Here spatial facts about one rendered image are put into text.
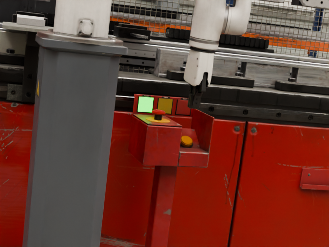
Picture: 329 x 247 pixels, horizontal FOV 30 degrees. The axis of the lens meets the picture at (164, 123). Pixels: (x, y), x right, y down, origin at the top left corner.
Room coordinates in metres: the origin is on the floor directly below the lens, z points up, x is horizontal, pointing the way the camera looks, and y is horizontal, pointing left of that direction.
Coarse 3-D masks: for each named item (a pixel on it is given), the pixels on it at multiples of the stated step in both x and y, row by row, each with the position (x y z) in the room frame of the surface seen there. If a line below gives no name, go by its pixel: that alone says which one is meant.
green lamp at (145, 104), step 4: (140, 100) 1.83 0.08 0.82; (144, 100) 1.83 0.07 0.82; (148, 100) 1.84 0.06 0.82; (152, 100) 1.84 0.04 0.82; (140, 104) 1.83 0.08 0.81; (144, 104) 1.83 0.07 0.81; (148, 104) 1.84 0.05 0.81; (152, 104) 1.84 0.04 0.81; (140, 108) 1.83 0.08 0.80; (144, 108) 1.83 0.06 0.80; (148, 108) 1.84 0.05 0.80
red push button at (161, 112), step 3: (153, 111) 1.75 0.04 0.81; (156, 111) 1.74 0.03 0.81; (159, 111) 1.74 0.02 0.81; (162, 111) 1.75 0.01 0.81; (156, 114) 1.74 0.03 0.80; (159, 114) 1.74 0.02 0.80; (162, 114) 1.75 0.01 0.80; (156, 117) 1.75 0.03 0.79; (159, 117) 1.75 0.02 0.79; (159, 120) 1.75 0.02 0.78
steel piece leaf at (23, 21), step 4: (20, 20) 1.88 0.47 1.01; (24, 20) 1.89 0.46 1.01; (28, 20) 1.89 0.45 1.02; (32, 20) 1.89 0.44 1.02; (36, 20) 1.90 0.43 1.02; (40, 20) 1.90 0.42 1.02; (44, 20) 1.90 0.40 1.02; (20, 24) 1.88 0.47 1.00; (24, 24) 1.89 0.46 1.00; (28, 24) 1.89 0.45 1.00; (32, 24) 1.89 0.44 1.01; (36, 24) 1.90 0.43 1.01; (40, 24) 1.90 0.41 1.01; (44, 24) 1.90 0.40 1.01
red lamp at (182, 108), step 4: (180, 100) 1.87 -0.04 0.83; (184, 100) 1.87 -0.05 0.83; (180, 104) 1.87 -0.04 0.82; (184, 104) 1.88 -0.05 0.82; (180, 108) 1.87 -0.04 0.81; (184, 108) 1.88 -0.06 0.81; (188, 108) 1.88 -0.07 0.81; (176, 112) 1.87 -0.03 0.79; (180, 112) 1.87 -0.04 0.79; (184, 112) 1.88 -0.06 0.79; (188, 112) 1.88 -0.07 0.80
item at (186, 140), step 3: (183, 138) 1.79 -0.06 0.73; (186, 138) 1.80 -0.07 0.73; (189, 138) 1.80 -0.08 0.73; (183, 141) 1.78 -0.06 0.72; (186, 141) 1.79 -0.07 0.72; (189, 141) 1.79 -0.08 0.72; (192, 141) 1.80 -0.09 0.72; (183, 144) 1.78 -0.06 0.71; (186, 144) 1.78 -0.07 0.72; (189, 144) 1.78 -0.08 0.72
